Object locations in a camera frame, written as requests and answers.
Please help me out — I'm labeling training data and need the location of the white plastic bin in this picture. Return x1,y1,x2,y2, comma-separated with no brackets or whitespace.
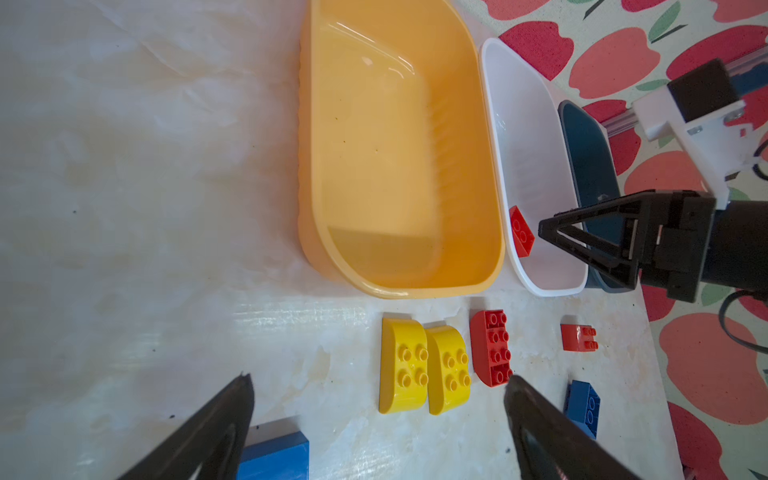
479,38,588,297

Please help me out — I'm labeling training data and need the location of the red small lego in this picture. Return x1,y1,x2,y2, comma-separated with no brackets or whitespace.
560,324,599,352

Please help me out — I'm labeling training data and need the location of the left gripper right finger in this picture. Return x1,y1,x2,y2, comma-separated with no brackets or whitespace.
504,375,637,479

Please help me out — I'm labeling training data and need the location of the red long lego centre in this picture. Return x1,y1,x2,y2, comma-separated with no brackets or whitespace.
470,310,512,388

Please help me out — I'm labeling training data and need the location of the dark teal plastic bin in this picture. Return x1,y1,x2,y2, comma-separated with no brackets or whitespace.
558,100,629,294

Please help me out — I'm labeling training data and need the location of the small blue lego left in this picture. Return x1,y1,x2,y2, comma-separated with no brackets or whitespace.
236,432,310,480

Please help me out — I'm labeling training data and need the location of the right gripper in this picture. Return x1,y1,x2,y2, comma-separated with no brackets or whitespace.
538,190,716,303

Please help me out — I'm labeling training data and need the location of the yellow rounded lego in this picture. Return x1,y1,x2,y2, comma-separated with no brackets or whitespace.
425,325,472,415
378,318,429,414

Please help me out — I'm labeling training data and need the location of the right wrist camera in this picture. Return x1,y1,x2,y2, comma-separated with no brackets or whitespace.
631,59,753,210

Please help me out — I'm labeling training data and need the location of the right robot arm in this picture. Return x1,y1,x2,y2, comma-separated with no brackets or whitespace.
538,190,767,303

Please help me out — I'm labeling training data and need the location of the yellow plastic bin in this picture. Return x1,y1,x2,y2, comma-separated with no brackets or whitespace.
298,1,505,299

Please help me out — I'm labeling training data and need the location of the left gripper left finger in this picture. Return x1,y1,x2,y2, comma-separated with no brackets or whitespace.
121,374,254,479

